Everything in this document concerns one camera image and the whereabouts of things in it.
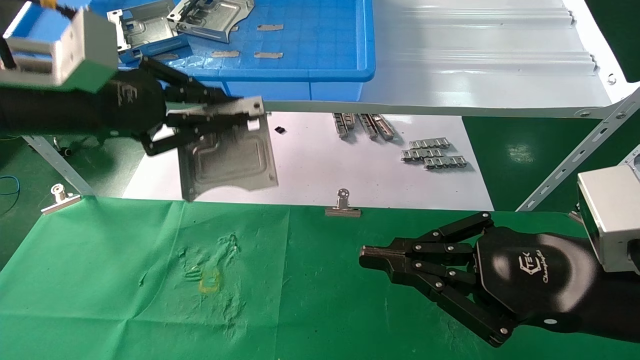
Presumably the blue plastic bin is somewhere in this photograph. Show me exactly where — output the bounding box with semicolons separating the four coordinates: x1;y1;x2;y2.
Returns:
0;0;377;101

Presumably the grey metal frame piece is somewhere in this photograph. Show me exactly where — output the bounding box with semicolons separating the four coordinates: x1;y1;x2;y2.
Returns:
620;145;640;176

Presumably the green cloth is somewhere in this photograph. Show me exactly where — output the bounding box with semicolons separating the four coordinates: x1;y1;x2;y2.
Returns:
0;196;640;360

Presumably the box-shaped metal bracket part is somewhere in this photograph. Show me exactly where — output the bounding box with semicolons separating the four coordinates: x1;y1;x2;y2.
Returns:
107;0;191;64

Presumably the white paper sheet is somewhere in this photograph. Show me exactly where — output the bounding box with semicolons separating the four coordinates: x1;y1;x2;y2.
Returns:
122;111;496;212

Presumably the white metal shelf board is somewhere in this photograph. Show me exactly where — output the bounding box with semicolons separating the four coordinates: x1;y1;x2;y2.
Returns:
260;0;628;119

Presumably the small notched metal strip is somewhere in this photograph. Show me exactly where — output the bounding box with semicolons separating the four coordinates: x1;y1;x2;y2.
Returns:
424;156;468;170
401;148;445;162
409;139;452;150

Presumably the metal plate part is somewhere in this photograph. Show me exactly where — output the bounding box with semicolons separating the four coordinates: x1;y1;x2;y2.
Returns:
178;96;279;202

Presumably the metal bracket part with slots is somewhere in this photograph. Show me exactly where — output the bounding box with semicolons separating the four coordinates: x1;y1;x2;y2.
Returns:
167;0;256;44

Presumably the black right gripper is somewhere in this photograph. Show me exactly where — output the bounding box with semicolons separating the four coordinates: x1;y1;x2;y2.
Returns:
360;211;601;348

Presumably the silver binder clip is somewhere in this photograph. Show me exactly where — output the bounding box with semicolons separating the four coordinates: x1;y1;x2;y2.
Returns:
325;188;362;218
41;183;82;216

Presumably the perforated metal shelf strut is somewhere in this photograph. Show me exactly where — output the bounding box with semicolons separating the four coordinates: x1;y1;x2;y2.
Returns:
517;87;640;212
22;135;96;197

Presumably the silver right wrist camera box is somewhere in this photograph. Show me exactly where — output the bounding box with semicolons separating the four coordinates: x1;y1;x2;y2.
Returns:
576;165;640;273

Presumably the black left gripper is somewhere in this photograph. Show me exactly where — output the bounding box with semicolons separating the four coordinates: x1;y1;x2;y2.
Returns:
97;56;266;157

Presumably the chrome stool base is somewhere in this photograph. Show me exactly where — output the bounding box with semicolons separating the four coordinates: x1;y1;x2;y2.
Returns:
50;136;76;157

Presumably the thin blue cable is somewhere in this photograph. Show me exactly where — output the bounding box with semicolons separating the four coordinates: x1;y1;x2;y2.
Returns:
0;175;22;201

